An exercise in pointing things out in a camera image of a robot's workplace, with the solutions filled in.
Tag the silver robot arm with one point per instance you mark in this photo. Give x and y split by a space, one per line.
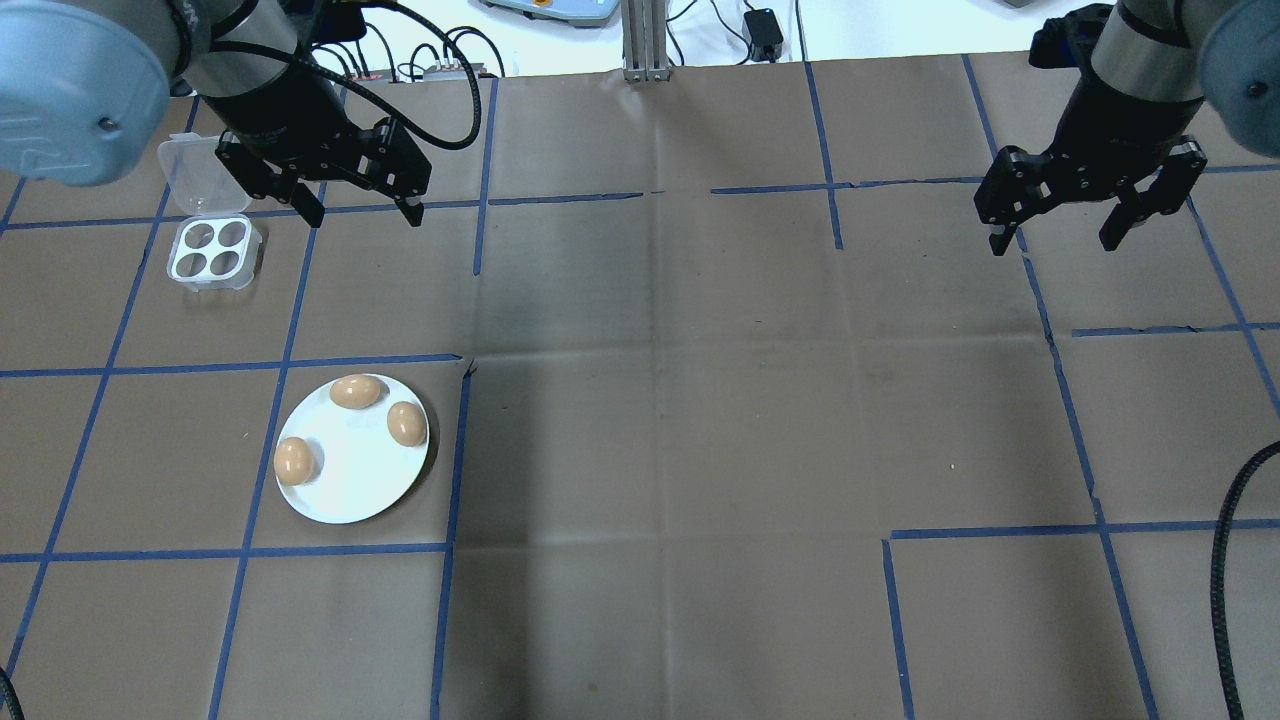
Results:
1150 50
70 90

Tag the aluminium profile post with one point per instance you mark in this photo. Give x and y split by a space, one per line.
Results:
645 40

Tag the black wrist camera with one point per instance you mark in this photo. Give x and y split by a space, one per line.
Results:
340 25
1060 40

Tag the white desk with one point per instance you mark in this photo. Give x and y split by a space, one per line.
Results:
900 30

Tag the brown egg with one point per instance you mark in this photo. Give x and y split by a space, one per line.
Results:
406 424
355 392
294 462

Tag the black power adapter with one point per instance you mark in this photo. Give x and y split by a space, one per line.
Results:
765 32

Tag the blue grey teach pendant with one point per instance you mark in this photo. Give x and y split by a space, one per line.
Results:
550 10

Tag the clear plastic egg box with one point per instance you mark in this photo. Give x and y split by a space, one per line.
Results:
210 250

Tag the white round plate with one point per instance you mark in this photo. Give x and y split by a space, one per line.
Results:
350 480

